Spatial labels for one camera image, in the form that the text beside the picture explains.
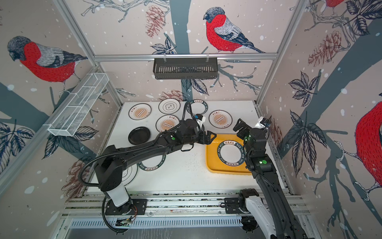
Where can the dark green rim plate back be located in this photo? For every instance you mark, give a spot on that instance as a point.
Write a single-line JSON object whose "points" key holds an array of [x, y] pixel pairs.
{"points": [[197, 106]]}

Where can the white plate grey emblem front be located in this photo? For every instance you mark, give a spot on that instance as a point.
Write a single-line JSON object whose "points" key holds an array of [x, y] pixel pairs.
{"points": [[129, 174]]}

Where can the black wire wall basket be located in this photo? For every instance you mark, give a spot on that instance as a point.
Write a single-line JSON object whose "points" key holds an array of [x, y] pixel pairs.
{"points": [[185, 68]]}

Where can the yellow plastic bin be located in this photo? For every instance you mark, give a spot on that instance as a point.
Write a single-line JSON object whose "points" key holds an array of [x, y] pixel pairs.
{"points": [[213, 163]]}

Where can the white mesh wall shelf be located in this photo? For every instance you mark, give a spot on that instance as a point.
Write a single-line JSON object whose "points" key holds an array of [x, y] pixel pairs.
{"points": [[80, 102]]}

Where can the white plate grey emblem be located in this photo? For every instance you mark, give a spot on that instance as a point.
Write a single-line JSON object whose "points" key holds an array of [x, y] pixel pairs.
{"points": [[169, 106], [129, 174]]}

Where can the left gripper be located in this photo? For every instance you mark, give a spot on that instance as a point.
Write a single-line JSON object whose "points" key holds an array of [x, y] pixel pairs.
{"points": [[208, 140]]}

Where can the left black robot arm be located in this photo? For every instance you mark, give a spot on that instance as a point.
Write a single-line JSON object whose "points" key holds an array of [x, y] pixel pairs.
{"points": [[110, 166]]}

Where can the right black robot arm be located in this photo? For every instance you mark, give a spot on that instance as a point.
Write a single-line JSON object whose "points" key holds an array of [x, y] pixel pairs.
{"points": [[274, 217]]}

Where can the orange sunburst plate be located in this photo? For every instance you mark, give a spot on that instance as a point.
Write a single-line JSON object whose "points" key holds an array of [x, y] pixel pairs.
{"points": [[140, 111], [220, 119], [167, 122]]}

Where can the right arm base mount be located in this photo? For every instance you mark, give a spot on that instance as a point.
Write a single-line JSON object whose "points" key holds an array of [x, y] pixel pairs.
{"points": [[234, 206]]}

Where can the white plate grey emblem back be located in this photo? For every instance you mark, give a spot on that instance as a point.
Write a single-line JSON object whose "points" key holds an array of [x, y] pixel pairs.
{"points": [[169, 106]]}

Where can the green lettered rim plate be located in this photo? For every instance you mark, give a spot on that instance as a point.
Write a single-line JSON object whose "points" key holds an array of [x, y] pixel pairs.
{"points": [[152, 164], [231, 153]]}

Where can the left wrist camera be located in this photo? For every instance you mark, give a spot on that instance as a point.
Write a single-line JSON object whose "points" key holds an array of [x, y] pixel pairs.
{"points": [[200, 119]]}

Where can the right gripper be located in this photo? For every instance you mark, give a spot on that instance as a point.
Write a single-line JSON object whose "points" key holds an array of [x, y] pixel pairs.
{"points": [[243, 125]]}

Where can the small black plate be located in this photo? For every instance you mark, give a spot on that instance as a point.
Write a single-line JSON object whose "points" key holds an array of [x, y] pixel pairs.
{"points": [[139, 135]]}

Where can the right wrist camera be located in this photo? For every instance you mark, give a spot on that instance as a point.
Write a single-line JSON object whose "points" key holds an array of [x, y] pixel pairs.
{"points": [[264, 123]]}

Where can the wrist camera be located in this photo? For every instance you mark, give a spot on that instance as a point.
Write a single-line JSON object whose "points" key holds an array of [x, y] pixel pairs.
{"points": [[264, 123], [200, 119]]}

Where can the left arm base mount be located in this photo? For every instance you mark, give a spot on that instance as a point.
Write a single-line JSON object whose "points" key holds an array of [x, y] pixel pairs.
{"points": [[133, 207]]}

